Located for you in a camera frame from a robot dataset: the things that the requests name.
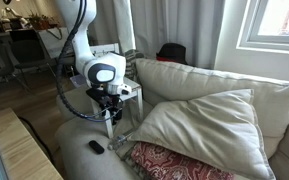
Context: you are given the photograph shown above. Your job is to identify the white window frame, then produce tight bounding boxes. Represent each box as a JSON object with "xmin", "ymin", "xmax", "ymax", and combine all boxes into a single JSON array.
[{"xmin": 236, "ymin": 0, "xmax": 289, "ymax": 54}]

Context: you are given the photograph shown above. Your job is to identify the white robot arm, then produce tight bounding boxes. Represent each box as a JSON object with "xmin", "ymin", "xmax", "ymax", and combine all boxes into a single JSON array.
[{"xmin": 55, "ymin": 0, "xmax": 132, "ymax": 122}]

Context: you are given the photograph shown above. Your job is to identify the beige sofa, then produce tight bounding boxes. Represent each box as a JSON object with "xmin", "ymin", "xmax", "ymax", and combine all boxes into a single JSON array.
[{"xmin": 56, "ymin": 59, "xmax": 289, "ymax": 180}]

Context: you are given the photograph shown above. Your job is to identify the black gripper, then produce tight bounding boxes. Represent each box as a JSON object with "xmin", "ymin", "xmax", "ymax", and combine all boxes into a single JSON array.
[{"xmin": 86, "ymin": 88, "xmax": 122, "ymax": 125}]

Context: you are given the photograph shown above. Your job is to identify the black office chair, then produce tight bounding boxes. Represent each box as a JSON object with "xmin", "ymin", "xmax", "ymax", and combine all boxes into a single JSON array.
[{"xmin": 10, "ymin": 29, "xmax": 55, "ymax": 81}]

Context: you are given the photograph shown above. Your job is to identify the clear plastic water bottle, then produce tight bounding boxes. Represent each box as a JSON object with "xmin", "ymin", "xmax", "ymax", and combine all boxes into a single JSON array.
[{"xmin": 107, "ymin": 130, "xmax": 133, "ymax": 150}]

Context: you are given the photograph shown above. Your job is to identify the potted plant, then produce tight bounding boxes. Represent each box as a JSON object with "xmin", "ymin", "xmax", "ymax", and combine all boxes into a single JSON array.
[{"xmin": 29, "ymin": 13, "xmax": 58, "ymax": 30}]

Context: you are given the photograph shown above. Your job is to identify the grey white patterned blanket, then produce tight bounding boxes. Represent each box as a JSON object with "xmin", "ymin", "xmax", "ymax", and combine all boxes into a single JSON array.
[{"xmin": 124, "ymin": 49, "xmax": 144, "ymax": 81}]

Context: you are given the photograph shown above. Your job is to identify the white paper shopping bag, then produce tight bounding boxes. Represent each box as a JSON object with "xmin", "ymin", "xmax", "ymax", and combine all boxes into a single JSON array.
[{"xmin": 38, "ymin": 27, "xmax": 68, "ymax": 58}]

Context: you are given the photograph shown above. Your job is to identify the large beige pillow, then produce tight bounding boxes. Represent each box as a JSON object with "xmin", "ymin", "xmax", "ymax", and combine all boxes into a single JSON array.
[{"xmin": 129, "ymin": 89, "xmax": 275, "ymax": 180}]

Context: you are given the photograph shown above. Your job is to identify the grey curtain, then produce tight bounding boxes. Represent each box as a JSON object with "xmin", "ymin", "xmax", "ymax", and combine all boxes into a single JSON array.
[{"xmin": 89, "ymin": 0, "xmax": 225, "ymax": 69}]

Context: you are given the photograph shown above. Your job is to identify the small white wooden chair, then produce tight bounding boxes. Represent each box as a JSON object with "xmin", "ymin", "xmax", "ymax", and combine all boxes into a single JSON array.
[{"xmin": 85, "ymin": 50, "xmax": 142, "ymax": 138}]

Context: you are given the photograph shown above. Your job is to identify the red patterned cushion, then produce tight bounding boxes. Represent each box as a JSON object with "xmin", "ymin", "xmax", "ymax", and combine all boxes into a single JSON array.
[{"xmin": 130, "ymin": 142, "xmax": 234, "ymax": 180}]

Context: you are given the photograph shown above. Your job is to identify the black remote control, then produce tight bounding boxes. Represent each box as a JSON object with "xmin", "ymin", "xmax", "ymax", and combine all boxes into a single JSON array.
[{"xmin": 89, "ymin": 140, "xmax": 104, "ymax": 154}]

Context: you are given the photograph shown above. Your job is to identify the light wooden table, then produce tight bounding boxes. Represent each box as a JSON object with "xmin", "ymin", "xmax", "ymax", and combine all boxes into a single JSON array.
[{"xmin": 0, "ymin": 108, "xmax": 64, "ymax": 180}]

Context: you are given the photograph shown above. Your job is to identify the black hat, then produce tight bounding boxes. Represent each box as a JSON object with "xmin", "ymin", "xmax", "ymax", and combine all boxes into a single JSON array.
[{"xmin": 156, "ymin": 43, "xmax": 187, "ymax": 64}]

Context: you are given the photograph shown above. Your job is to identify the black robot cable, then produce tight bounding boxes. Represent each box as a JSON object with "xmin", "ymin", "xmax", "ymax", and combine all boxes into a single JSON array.
[{"xmin": 55, "ymin": 0, "xmax": 124, "ymax": 123}]

